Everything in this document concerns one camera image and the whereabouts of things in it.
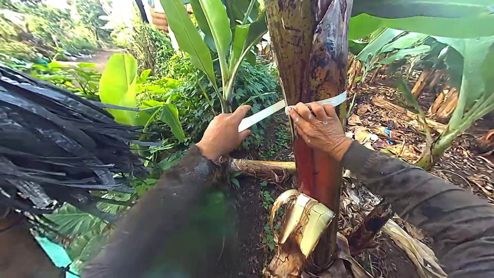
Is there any person's right hand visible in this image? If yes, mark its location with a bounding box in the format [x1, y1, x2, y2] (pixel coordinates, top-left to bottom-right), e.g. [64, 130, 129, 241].
[288, 102, 352, 161]

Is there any person's left hand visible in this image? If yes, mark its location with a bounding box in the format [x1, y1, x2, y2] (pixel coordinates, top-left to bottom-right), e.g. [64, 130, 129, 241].
[196, 105, 252, 161]

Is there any white strap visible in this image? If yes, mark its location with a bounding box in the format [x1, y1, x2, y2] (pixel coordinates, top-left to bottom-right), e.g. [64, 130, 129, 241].
[238, 91, 347, 133]

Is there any person's left forearm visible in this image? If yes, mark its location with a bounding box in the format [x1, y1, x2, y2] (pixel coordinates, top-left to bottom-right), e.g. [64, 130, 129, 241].
[81, 145, 234, 278]

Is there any person's right forearm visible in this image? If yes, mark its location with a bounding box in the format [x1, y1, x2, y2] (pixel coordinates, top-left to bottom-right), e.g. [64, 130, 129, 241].
[341, 141, 494, 278]

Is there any leafy dark green bush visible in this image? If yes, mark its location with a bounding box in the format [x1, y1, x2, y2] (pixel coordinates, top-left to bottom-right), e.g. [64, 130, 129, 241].
[145, 54, 293, 159]

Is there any fallen yellowish-brown stem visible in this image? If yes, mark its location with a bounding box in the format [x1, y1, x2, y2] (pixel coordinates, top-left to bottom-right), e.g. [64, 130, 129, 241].
[230, 159, 296, 183]

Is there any thick reddish-brown banana trunk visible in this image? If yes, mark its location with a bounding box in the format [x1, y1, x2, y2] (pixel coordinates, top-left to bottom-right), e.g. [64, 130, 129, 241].
[265, 0, 353, 272]

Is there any young green banana plant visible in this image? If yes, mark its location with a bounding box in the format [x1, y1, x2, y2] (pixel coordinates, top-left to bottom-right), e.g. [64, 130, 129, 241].
[160, 0, 268, 114]

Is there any pile of dry banana leaves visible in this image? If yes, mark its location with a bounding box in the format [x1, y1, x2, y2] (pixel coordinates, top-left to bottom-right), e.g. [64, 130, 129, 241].
[337, 77, 494, 278]

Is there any cut pale banana stump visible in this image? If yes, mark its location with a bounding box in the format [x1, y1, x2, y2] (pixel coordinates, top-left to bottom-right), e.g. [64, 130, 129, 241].
[263, 189, 336, 278]

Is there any dark rotten stem piece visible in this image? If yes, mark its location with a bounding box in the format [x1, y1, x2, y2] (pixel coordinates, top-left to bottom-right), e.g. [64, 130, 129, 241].
[345, 199, 393, 254]

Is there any bright green broad-leaved plant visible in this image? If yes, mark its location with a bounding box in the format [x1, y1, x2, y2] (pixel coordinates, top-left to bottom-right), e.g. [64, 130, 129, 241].
[99, 53, 186, 143]

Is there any large overhanging banana leaf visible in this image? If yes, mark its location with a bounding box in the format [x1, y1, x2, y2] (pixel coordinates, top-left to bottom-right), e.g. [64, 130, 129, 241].
[348, 0, 494, 40]

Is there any banana plant with curved stalks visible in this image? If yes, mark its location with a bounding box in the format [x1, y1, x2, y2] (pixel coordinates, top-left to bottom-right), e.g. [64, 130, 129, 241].
[398, 36, 494, 170]

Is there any bundle of black frayed strips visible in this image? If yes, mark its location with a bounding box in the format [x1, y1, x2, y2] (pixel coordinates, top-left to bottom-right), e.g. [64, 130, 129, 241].
[0, 64, 163, 217]

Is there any turquoise plastic sheet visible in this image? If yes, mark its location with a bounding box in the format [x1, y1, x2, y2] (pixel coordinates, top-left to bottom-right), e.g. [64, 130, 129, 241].
[34, 235, 81, 278]

